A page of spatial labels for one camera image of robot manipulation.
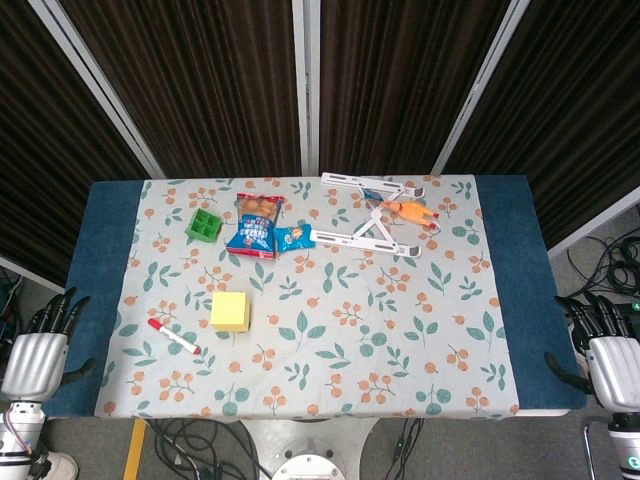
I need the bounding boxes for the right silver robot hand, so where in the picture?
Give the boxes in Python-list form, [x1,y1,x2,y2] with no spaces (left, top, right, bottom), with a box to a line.
[543,292,640,412]

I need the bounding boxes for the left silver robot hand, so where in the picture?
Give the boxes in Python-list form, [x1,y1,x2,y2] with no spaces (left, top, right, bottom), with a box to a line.
[0,287,96,402]

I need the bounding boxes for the red and white marker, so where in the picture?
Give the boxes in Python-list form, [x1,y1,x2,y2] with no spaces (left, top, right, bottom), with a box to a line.
[147,318,202,356]

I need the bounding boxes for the yellow sticky note block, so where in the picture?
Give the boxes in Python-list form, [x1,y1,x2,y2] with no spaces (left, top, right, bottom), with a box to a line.
[210,291,252,333]

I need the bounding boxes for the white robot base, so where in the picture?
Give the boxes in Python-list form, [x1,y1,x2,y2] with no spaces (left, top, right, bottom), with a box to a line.
[238,417,381,480]

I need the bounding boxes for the blue table mat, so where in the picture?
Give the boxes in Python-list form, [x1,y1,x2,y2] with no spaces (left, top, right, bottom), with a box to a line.
[43,174,587,419]

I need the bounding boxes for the white sneaker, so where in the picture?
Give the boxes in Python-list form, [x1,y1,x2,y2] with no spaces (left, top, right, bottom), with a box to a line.
[45,451,80,480]

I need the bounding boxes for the yellow floor tape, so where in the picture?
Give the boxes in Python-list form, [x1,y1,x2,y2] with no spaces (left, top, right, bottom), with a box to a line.
[122,418,148,480]

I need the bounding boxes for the green grid tray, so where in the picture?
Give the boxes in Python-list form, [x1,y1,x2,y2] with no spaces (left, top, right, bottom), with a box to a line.
[184,208,223,245]

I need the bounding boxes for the orange rubber chicken toy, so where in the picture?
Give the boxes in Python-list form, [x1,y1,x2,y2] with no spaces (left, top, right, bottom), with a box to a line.
[381,199,442,231]

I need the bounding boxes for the blue red snack bag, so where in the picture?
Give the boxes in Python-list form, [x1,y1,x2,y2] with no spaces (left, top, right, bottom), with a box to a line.
[225,192,285,261]

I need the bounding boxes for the white folding laptop stand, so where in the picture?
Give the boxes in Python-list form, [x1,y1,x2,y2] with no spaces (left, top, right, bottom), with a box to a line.
[309,171,426,259]

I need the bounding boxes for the small blue snack packet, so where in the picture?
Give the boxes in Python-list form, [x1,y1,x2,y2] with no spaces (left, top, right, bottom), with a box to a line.
[272,224,316,255]

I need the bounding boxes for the floral tablecloth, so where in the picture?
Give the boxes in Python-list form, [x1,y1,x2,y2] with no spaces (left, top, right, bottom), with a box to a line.
[93,174,521,420]

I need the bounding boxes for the dark folding screen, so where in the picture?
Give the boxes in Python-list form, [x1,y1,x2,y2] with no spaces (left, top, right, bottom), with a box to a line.
[0,0,640,294]

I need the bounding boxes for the black cable bundle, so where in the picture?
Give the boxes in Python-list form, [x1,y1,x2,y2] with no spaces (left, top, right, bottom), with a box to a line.
[565,234,640,301]

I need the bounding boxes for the black floor cables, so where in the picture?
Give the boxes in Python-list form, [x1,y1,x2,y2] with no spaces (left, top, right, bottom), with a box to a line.
[145,418,274,480]

